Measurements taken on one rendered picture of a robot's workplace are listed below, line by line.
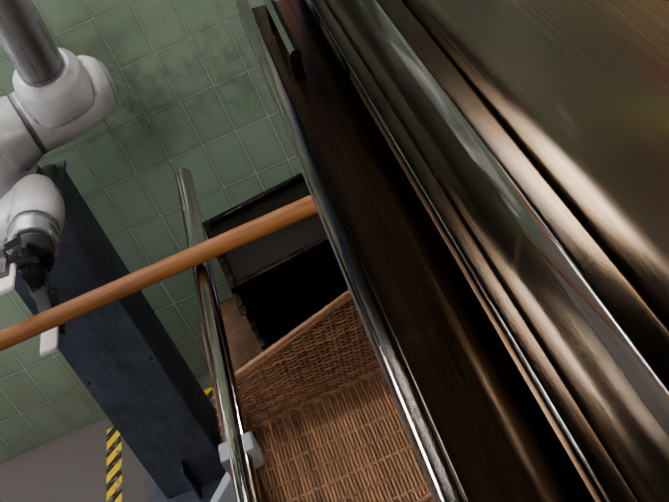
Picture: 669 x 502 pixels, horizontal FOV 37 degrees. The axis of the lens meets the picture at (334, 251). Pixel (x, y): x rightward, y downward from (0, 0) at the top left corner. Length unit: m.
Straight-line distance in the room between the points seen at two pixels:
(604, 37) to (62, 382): 2.91
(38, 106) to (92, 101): 0.12
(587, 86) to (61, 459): 2.97
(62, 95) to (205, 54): 0.57
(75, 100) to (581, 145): 1.89
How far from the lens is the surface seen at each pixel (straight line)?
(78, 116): 2.32
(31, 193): 1.89
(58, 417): 3.36
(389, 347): 0.90
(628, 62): 0.43
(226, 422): 1.30
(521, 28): 0.53
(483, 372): 0.89
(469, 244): 0.90
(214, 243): 1.55
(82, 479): 3.22
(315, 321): 1.99
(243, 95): 2.77
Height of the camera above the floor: 2.03
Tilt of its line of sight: 36 degrees down
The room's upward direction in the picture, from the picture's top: 25 degrees counter-clockwise
